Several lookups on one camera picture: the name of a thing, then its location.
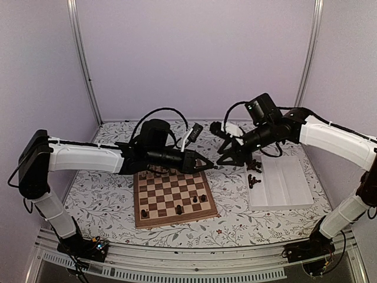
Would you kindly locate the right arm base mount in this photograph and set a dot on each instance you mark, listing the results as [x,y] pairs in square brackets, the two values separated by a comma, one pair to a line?
[317,245]

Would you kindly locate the floral patterned table mat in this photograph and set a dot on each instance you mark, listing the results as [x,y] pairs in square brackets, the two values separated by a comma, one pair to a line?
[103,205]

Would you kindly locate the wooden chess board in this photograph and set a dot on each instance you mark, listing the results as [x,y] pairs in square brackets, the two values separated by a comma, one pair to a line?
[160,196]

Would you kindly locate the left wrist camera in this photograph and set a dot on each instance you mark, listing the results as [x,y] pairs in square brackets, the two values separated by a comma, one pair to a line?
[191,136]

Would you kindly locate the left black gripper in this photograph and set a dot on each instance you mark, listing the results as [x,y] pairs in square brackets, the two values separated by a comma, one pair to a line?
[188,164]

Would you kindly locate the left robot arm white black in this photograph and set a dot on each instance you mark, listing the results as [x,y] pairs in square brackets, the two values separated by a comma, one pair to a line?
[45,154]

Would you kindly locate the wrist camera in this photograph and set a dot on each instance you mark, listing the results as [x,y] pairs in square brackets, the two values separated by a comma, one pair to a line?
[227,131]
[191,136]

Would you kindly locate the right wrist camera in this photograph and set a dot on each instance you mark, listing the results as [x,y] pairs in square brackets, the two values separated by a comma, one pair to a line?
[227,131]

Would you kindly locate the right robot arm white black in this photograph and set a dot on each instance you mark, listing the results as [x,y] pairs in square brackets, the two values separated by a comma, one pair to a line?
[347,146]

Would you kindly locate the white plastic tray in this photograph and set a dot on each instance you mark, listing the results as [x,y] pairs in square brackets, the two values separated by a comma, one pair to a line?
[283,185]

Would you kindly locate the white chess piece row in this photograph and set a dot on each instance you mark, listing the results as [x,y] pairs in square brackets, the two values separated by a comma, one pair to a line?
[156,171]

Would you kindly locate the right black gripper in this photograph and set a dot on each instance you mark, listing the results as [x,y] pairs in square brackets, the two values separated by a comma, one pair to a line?
[238,152]

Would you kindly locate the aluminium front rail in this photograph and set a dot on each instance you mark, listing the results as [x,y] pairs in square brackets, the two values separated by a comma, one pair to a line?
[260,263]

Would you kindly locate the dark chess pieces in tray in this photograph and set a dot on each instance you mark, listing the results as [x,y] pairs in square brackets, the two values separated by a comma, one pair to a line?
[254,171]

